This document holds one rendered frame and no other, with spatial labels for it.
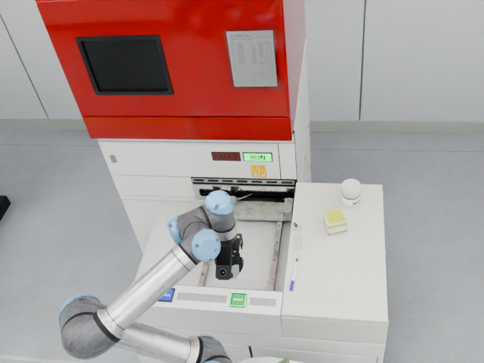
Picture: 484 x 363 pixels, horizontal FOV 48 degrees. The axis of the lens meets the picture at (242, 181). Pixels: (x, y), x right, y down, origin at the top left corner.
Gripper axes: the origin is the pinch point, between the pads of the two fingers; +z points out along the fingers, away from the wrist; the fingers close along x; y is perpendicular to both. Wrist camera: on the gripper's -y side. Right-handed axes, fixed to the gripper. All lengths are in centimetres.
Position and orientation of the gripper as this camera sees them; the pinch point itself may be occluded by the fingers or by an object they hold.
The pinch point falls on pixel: (232, 277)
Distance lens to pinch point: 176.9
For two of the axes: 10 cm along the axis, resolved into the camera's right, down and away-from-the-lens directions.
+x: -9.8, -0.3, 1.9
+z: 1.1, 7.1, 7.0
